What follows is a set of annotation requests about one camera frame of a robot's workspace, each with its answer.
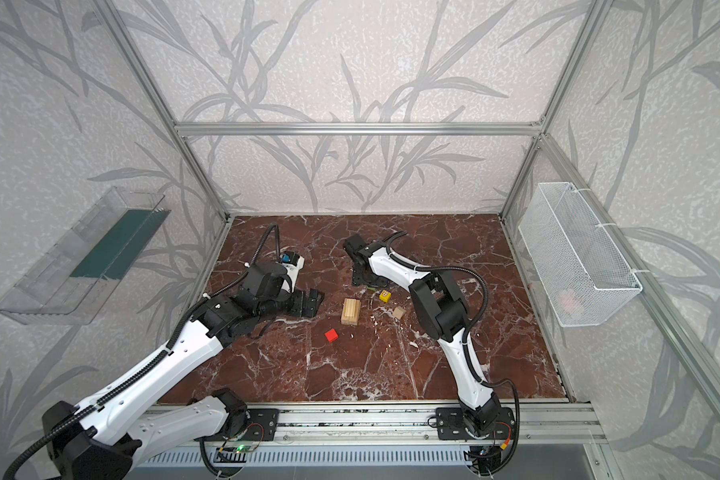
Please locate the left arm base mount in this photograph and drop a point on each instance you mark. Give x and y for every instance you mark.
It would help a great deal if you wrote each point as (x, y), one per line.
(256, 425)

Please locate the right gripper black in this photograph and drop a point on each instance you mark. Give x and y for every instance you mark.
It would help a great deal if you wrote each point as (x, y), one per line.
(363, 268)

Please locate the red cube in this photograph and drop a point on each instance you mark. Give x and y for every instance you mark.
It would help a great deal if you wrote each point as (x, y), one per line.
(331, 335)

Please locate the grooved natural wood block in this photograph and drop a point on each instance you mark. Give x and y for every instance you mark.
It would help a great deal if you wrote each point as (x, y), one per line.
(350, 312)

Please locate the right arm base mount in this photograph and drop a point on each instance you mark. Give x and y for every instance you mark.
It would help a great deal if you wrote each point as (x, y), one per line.
(452, 423)

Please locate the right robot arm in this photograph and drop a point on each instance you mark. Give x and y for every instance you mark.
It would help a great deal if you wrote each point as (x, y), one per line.
(442, 312)

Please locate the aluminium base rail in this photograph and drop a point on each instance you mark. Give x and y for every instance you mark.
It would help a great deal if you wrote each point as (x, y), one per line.
(326, 423)

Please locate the small wood tile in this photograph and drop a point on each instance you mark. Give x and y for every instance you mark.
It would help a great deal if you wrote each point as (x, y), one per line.
(398, 312)

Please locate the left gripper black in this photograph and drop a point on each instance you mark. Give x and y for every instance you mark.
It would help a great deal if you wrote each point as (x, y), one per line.
(300, 303)

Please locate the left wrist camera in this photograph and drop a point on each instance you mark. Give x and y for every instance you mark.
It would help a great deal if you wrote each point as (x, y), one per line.
(293, 263)

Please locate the clear plastic wall bin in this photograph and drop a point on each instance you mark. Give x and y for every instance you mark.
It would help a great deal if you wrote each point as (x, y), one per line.
(73, 280)

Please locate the white wire wall basket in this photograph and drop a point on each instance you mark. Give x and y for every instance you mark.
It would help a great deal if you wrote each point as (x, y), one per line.
(584, 274)

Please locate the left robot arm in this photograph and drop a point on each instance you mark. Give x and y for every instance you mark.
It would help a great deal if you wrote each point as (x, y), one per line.
(206, 328)

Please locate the aluminium frame crossbar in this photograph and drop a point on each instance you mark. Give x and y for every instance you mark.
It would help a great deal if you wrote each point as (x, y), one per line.
(356, 128)

